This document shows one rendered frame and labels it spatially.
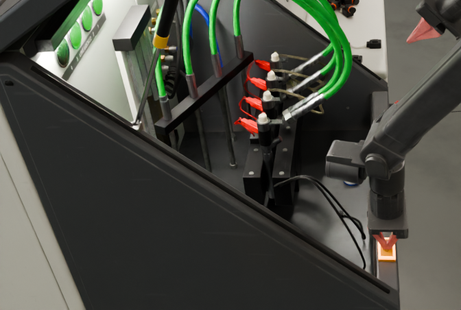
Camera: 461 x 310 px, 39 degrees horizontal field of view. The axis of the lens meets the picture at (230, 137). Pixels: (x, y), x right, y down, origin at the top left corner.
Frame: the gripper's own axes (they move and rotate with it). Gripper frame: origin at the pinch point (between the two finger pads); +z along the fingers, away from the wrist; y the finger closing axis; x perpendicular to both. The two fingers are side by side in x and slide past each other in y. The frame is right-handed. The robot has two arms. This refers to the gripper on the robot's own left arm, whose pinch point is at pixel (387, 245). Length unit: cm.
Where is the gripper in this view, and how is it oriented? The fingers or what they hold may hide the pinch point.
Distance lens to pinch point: 124.4
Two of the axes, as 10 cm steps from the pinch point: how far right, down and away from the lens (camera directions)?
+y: -1.5, 6.1, -7.8
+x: 9.8, -0.2, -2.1
